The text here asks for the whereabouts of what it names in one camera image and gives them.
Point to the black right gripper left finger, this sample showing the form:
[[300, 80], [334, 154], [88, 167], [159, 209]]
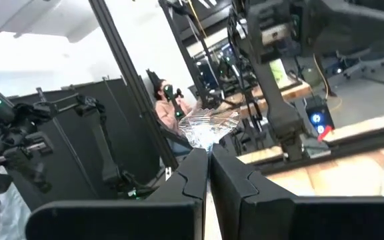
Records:
[[178, 213]]

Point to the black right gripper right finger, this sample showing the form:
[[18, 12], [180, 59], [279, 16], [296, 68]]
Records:
[[252, 213]]

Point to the black background robot arm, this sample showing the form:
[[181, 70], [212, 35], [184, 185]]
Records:
[[103, 150]]

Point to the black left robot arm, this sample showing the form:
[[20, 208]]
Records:
[[282, 110]]

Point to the black divider panel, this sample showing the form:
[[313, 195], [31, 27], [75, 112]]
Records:
[[135, 133]]

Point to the person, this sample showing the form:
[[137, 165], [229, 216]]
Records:
[[167, 113]]

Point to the black computer tower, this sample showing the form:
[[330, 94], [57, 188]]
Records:
[[315, 110]]

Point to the wooden background table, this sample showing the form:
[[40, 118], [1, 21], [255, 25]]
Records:
[[298, 91]]

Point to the grey office chair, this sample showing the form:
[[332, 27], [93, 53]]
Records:
[[355, 66]]

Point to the black aluminium table frame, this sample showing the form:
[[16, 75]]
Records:
[[125, 66]]

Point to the black background rig frame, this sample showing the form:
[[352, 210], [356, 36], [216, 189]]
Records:
[[185, 50]]

